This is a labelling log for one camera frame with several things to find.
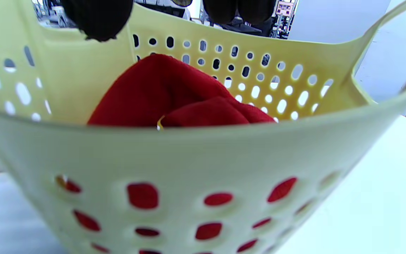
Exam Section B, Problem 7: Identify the person's right hand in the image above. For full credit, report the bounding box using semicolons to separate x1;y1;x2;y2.
59;0;277;42

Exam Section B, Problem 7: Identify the red towel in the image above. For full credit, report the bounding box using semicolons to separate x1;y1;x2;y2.
55;53;299;254

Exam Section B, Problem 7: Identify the yellow perforated plastic basket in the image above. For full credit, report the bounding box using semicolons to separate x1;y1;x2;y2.
0;0;406;254

